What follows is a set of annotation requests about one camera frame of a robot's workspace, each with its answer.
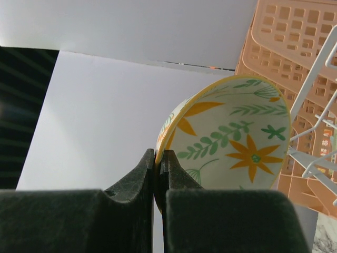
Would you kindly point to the white wire dish rack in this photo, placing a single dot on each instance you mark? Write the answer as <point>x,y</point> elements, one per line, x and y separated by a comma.
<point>308,162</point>

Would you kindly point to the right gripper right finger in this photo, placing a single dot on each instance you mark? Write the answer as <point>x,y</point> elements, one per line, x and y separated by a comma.
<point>200,220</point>

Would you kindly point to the orange flower leaf bowl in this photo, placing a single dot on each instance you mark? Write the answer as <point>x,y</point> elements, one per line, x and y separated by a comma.
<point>233,134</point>

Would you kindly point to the peach plastic file organizer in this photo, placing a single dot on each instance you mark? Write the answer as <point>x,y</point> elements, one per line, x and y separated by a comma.
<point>281,45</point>

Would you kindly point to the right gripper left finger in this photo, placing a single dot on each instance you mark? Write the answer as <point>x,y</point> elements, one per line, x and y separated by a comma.
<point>118,219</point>

